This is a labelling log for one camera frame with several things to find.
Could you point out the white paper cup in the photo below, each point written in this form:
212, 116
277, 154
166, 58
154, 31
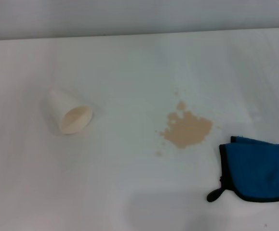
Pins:
64, 106

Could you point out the blue rag with black trim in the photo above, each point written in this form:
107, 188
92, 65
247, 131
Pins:
255, 168

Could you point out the brown water stain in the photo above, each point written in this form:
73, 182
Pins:
187, 131

